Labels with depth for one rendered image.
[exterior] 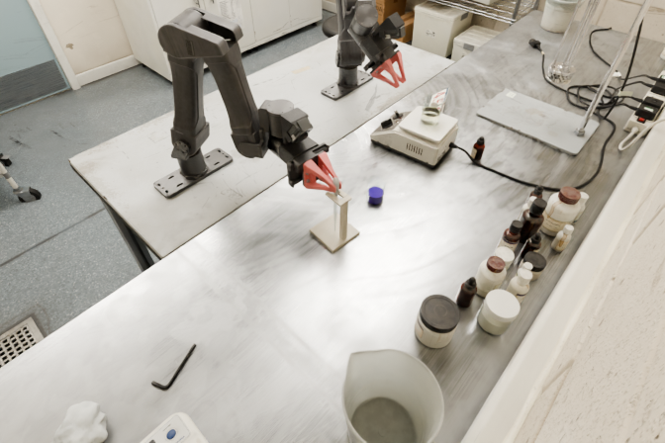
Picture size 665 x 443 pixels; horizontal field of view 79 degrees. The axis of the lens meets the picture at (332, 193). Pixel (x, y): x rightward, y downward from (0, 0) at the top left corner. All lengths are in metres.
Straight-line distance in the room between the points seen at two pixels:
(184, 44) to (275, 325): 0.54
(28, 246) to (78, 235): 0.23
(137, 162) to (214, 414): 0.70
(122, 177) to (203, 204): 0.25
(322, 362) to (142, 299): 0.37
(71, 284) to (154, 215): 1.26
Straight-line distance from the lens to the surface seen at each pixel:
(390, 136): 1.10
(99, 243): 2.34
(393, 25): 1.09
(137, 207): 1.06
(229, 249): 0.90
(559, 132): 1.33
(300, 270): 0.85
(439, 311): 0.74
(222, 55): 0.79
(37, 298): 2.28
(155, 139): 1.26
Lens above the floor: 1.59
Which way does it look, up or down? 45 degrees down
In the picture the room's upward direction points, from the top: straight up
